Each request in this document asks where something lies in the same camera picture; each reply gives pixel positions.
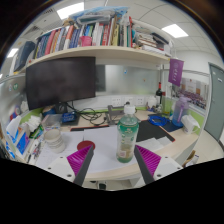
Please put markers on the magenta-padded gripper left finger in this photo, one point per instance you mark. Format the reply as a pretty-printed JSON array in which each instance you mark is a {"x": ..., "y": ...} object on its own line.
[{"x": 78, "y": 161}]

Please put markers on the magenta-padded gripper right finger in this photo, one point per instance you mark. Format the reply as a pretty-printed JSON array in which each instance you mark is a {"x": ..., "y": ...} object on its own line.
[{"x": 150, "y": 161}]

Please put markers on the green-labelled clear drink bottle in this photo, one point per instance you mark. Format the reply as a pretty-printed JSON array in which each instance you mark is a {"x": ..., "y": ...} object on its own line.
[{"x": 127, "y": 140}]

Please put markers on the purple translucent water bottle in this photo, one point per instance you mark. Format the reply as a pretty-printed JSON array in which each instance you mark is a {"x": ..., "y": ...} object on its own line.
[{"x": 180, "y": 111}]

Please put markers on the flat round red coaster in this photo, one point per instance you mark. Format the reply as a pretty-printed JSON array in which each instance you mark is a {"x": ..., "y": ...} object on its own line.
[{"x": 85, "y": 144}]

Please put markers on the handwritten white paper sheet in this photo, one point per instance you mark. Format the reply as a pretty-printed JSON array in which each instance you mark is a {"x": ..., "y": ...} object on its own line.
[{"x": 71, "y": 140}]

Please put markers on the black desk mat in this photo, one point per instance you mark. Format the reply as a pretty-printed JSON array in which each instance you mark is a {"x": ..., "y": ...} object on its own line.
[{"x": 150, "y": 130}]

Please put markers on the white patterned paper cup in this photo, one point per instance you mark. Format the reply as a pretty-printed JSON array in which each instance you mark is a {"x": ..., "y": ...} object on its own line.
[{"x": 54, "y": 140}]

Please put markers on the small blue box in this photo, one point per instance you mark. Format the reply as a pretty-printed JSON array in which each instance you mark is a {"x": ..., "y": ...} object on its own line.
[{"x": 69, "y": 117}]

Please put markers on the clear plastic container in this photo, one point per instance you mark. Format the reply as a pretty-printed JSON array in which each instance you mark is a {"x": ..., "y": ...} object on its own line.
[{"x": 51, "y": 120}]

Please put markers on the white tissue pack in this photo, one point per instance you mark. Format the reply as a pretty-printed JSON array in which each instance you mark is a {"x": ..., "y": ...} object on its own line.
[{"x": 190, "y": 124}]

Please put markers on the grey metal laptop stand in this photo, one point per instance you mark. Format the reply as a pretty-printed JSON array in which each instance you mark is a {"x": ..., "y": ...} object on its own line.
[{"x": 113, "y": 116}]

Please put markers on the blue tissue pack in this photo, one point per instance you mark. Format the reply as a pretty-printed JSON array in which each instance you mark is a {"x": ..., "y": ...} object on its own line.
[{"x": 23, "y": 143}]

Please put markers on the white napkin stack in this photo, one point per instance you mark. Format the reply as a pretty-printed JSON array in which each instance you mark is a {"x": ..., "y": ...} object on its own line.
[{"x": 34, "y": 122}]

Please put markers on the dark wine bottle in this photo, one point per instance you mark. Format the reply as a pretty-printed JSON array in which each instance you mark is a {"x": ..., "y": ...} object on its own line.
[{"x": 159, "y": 95}]

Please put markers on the tissue box with white tissue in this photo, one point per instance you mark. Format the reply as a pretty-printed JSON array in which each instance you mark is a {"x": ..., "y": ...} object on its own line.
[{"x": 12, "y": 128}]

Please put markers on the black computer monitor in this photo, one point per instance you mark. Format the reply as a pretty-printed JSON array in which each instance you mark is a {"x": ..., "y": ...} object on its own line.
[{"x": 60, "y": 81}]

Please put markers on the grey door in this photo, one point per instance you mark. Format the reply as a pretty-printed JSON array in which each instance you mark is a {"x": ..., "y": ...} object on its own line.
[{"x": 215, "y": 100}]

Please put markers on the purple hanging banner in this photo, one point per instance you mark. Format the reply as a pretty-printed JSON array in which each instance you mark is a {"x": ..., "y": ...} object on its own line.
[{"x": 175, "y": 71}]

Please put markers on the shelf unit with books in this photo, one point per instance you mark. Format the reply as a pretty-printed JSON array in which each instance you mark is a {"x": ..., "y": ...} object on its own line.
[{"x": 100, "y": 36}]

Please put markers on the white wall outlets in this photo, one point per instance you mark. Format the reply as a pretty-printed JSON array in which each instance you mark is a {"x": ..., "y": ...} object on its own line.
[{"x": 128, "y": 101}]

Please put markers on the wall poster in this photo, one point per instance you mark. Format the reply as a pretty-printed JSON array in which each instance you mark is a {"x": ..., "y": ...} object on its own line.
[{"x": 193, "y": 93}]

